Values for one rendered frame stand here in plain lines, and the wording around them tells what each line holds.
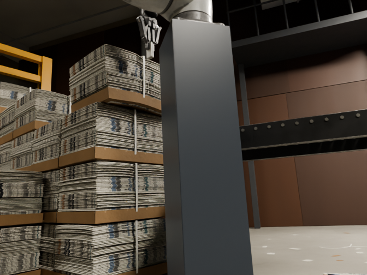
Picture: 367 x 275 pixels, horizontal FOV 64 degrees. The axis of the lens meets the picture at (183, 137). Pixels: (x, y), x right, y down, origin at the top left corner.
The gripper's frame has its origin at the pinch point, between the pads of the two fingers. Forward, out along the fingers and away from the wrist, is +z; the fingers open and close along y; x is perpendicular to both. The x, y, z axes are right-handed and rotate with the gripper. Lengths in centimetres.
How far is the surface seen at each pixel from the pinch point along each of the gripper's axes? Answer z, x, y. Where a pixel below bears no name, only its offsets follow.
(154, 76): 6.8, -6.6, -8.5
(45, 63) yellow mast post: -72, -180, -30
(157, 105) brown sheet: 20.7, -5.9, -9.0
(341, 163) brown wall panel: 22, -24, -378
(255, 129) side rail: 30, 16, -55
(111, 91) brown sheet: 20.4, -5.9, 15.3
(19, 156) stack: 35, -84, 19
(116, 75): 12.9, -5.9, 12.8
